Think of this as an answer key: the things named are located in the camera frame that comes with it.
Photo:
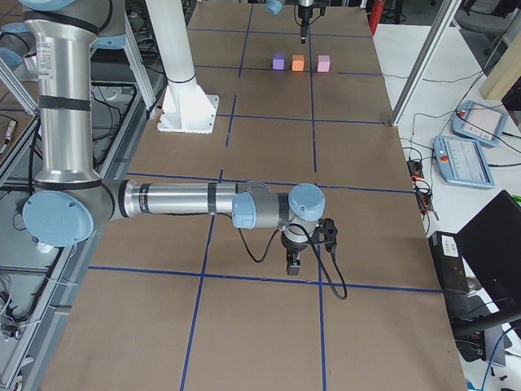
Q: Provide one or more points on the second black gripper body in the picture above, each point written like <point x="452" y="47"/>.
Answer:
<point x="294" y="247"/>

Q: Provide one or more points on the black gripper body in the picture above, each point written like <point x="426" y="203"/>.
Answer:
<point x="304" y="17"/>

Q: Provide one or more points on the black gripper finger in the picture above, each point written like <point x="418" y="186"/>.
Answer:
<point x="303" y="33"/>
<point x="293" y="264"/>

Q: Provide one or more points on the orange foam cube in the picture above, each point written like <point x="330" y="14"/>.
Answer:
<point x="298" y="63"/>

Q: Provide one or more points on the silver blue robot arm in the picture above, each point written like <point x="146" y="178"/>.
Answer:
<point x="275" y="6"/>

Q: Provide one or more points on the pink foam cube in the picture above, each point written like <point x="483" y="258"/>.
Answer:
<point x="323" y="63"/>

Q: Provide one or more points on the purple foam cube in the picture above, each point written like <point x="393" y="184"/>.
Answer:
<point x="278" y="61"/>

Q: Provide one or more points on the blue teach pendant near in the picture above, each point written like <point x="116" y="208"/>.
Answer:
<point x="461" y="161"/>

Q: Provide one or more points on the blue teach pendant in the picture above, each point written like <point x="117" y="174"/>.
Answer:
<point x="479" y="122"/>
<point x="461" y="161"/>

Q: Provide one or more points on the black monitor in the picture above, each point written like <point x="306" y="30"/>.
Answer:
<point x="490" y="245"/>

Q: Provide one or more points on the blue teach pendant far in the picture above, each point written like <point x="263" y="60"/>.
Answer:
<point x="479" y="122"/>

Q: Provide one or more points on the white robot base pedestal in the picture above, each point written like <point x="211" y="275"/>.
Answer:
<point x="186" y="107"/>

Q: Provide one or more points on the grey aluminium frame post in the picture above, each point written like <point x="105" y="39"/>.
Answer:
<point x="442" y="21"/>

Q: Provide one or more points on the aluminium frame rail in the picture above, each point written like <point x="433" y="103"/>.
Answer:
<point x="49" y="224"/>

